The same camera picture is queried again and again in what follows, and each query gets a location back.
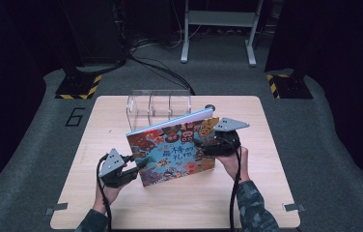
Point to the small black round object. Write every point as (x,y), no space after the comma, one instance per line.
(209,107)

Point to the clear acrylic book holder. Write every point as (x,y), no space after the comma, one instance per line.
(157,106)

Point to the person's right hand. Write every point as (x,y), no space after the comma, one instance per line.
(228,163)

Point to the person's left hand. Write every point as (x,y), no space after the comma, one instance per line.
(109,195)

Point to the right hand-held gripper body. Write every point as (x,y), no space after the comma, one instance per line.
(223,143)

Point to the colourful children's picture book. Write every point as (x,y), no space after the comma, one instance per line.
(170,154)

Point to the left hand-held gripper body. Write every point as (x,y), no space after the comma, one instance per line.
(113,167)

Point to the black base with hazard stripes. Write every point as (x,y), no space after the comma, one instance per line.
(292,87)
(76,85)

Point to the grey metal table bracket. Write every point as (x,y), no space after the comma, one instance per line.
(55,208)
(293,207)

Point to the white metal stand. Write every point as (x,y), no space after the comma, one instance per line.
(221,18)

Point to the black equipment rack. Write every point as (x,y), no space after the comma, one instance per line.
(96,32)

